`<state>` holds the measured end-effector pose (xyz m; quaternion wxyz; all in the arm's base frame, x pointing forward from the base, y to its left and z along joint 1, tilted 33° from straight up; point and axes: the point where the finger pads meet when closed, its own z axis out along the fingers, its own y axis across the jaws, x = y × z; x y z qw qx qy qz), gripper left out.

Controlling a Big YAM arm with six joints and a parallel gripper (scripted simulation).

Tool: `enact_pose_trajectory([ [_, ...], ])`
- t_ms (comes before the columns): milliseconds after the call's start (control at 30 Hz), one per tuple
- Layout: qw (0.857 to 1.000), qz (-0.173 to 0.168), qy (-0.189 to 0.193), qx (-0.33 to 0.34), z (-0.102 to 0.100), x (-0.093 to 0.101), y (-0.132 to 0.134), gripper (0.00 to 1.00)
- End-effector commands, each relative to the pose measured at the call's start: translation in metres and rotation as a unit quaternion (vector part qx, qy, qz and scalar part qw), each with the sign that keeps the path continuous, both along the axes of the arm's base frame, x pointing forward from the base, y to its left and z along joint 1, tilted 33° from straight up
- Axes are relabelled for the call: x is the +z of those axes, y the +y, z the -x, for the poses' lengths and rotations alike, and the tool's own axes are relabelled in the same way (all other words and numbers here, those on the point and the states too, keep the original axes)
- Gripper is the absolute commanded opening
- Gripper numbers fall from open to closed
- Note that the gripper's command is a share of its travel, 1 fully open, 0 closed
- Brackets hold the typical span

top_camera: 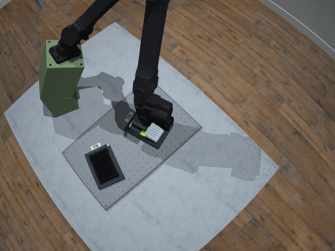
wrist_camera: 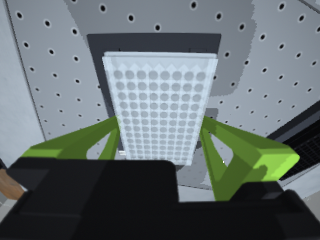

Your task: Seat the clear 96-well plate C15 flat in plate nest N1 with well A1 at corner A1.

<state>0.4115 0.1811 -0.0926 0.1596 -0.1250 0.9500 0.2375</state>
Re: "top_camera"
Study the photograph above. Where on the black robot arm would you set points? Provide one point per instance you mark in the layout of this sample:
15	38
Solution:
146	77

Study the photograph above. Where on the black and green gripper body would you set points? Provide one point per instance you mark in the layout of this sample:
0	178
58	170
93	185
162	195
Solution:
136	124

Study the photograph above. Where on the white label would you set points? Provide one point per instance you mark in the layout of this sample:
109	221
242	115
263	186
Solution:
95	146
129	117

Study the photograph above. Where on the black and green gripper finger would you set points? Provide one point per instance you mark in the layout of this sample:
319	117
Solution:
143	133

